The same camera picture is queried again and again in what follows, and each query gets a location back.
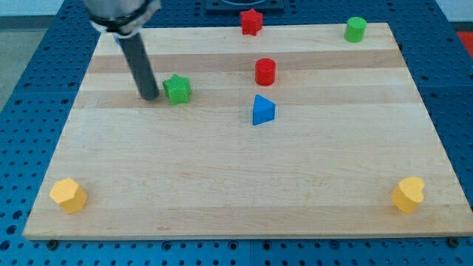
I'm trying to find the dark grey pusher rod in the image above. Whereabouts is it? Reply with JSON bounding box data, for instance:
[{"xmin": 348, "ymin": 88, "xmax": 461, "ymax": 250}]
[{"xmin": 118, "ymin": 33, "xmax": 159, "ymax": 100}]

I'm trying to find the red cylinder block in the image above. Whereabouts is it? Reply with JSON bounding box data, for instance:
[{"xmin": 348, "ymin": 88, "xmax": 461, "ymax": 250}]
[{"xmin": 255, "ymin": 58, "xmax": 276, "ymax": 86}]

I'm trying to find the light wooden board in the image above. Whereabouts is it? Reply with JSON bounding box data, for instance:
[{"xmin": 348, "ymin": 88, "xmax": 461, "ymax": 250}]
[{"xmin": 23, "ymin": 23, "xmax": 472, "ymax": 240}]

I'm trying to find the blue triangle block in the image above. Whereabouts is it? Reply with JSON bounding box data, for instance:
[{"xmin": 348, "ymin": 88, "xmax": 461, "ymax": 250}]
[{"xmin": 252, "ymin": 95, "xmax": 276, "ymax": 126}]

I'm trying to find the red star block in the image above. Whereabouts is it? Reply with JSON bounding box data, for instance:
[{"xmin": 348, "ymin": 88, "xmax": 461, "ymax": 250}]
[{"xmin": 239, "ymin": 8, "xmax": 263, "ymax": 36}]

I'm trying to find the green star block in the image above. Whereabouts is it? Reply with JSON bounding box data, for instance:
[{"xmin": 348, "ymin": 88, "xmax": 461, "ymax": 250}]
[{"xmin": 163, "ymin": 74, "xmax": 191, "ymax": 106}]

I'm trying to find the green cylinder block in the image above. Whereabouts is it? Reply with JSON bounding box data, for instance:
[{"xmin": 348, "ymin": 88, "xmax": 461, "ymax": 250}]
[{"xmin": 344, "ymin": 16, "xmax": 367, "ymax": 43}]

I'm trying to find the yellow hexagon block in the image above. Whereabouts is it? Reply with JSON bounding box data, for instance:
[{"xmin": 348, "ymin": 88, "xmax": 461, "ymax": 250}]
[{"xmin": 49, "ymin": 178, "xmax": 88, "ymax": 214}]

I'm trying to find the yellow heart block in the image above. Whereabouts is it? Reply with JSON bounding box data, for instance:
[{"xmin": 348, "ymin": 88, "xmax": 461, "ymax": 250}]
[{"xmin": 391, "ymin": 177, "xmax": 425, "ymax": 214}]

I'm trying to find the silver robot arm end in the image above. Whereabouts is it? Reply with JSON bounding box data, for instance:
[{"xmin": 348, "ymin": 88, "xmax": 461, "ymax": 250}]
[{"xmin": 84, "ymin": 0, "xmax": 162, "ymax": 38}]

